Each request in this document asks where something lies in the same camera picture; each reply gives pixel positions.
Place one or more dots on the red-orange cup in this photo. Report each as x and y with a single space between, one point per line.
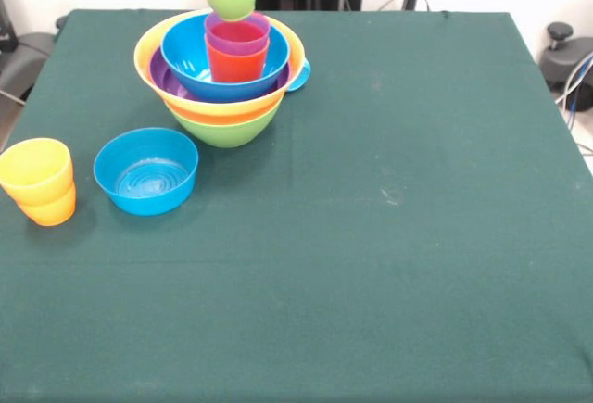
236 69

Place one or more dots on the purple cup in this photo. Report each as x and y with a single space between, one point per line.
236 46

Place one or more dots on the large blue bowl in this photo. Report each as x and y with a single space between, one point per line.
180 55

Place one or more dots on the purple bowl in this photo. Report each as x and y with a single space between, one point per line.
160 79

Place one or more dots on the green cup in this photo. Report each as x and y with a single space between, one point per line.
234 4

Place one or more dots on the yellow bowl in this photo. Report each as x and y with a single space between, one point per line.
148 46

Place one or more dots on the green bowl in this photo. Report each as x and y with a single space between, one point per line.
222 132

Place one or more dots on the blue cup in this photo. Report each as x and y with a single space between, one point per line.
300 76

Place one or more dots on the dark green table cloth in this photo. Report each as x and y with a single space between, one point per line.
296 306

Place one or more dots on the small blue bowl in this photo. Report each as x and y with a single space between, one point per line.
146 201

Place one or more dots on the black plug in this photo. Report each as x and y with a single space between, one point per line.
408 1

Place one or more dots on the orange cup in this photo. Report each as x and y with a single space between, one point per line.
48 215

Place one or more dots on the yellow cup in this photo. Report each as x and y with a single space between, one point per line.
34 187

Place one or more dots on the black table clamp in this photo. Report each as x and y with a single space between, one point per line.
60 22

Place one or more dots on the black stand with knob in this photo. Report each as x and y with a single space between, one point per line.
560 32

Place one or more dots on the dark equipment box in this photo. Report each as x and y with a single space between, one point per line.
5 28

